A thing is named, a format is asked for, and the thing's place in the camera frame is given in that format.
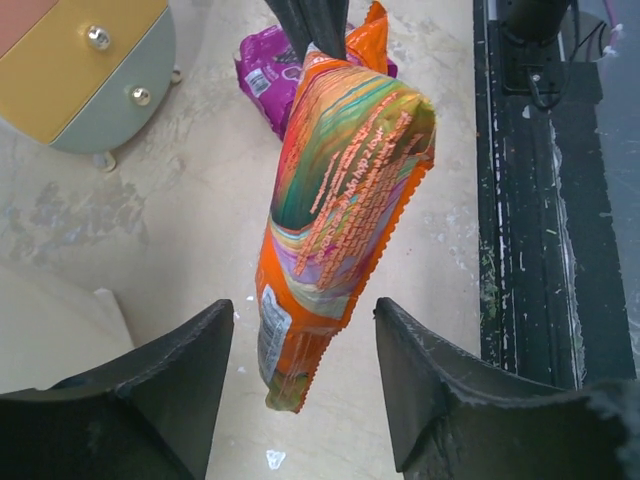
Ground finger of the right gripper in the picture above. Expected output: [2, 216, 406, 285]
[305, 0, 349, 60]
[266, 0, 312, 55]

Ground white cylinder toy drawers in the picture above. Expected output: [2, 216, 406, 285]
[1, 0, 182, 171]

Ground orange snack packet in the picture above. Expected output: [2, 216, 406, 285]
[254, 0, 437, 415]

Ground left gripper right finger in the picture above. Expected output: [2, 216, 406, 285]
[374, 297, 639, 479]

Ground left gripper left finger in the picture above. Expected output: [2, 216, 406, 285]
[1, 299, 234, 479]

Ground white paper bag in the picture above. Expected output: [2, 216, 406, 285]
[0, 260, 134, 393]

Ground purple candy bag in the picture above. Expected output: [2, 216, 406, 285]
[235, 19, 398, 139]

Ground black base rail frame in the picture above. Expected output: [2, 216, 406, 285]
[473, 1, 639, 389]

